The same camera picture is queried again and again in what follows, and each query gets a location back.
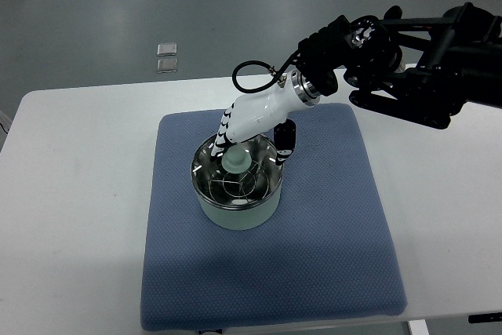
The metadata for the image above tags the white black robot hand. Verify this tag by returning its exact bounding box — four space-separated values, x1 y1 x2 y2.
210 69 321 166

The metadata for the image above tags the glass lid green knob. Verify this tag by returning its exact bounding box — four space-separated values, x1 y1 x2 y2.
191 135 283 210

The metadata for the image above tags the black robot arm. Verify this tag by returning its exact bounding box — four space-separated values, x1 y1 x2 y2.
293 2 501 129

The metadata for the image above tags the mint green pot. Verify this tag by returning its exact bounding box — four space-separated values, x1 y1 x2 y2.
191 130 285 231

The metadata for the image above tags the upper metal floor plate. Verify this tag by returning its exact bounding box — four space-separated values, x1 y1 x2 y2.
157 42 177 56

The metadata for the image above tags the blue quilted mat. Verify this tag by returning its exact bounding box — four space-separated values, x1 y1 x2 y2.
140 104 407 331

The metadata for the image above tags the white fabric object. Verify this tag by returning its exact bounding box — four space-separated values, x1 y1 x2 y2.
0 111 13 149

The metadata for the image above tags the black cable loop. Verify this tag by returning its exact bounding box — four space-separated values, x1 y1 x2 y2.
231 52 303 94

